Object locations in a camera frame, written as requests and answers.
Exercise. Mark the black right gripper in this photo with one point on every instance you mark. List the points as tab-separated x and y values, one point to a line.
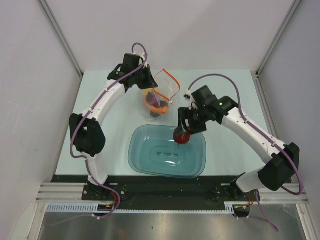
185	113

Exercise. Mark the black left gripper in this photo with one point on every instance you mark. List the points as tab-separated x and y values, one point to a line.
149	81

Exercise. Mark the dark purple fake fruit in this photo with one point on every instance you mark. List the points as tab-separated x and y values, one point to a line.
181	137

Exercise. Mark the clear zip bag orange seal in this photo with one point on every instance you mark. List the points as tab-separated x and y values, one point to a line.
168	88

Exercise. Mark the purple fake onion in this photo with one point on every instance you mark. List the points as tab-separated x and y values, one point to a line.
151	98

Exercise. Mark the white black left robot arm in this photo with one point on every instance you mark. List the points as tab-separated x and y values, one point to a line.
87	139

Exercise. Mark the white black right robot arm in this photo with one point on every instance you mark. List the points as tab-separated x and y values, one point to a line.
281	160

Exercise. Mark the orange fake carrot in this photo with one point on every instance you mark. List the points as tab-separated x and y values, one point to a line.
161	107

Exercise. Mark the teal transparent plastic tub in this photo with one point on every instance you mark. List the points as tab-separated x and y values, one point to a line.
153	151

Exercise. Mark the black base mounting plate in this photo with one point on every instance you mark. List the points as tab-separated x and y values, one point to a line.
185	205

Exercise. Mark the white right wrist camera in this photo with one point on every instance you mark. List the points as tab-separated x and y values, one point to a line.
188	96

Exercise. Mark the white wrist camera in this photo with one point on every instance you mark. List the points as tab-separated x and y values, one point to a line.
140	54
188	96

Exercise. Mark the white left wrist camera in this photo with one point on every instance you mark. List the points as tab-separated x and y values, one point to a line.
140	54

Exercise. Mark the aluminium corner rail left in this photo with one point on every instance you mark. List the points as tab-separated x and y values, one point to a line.
49	15

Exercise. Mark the aluminium corner rail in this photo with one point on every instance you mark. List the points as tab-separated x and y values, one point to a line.
49	15
278	36

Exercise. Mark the aluminium corner rail right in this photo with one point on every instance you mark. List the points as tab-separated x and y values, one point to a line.
278	36

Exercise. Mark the aluminium front rail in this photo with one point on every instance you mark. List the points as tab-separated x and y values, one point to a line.
84	192

